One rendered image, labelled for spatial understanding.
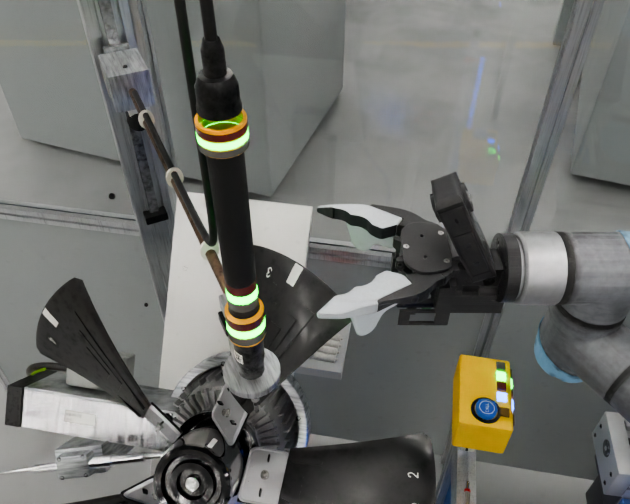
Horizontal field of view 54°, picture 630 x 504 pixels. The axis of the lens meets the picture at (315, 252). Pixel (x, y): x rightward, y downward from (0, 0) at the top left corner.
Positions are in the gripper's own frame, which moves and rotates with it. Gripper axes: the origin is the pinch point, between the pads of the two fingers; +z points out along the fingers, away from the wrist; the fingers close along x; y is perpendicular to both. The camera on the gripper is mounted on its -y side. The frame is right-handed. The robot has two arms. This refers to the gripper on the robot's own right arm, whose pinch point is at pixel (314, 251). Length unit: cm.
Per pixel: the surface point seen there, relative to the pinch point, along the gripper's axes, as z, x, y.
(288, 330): 3.9, 11.8, 27.3
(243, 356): 8.2, -1.9, 14.9
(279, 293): 5.4, 17.3, 25.6
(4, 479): 110, 55, 166
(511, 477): -69, 57, 166
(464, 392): -29, 22, 59
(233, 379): 9.8, -1.8, 19.8
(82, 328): 35.2, 14.2, 30.2
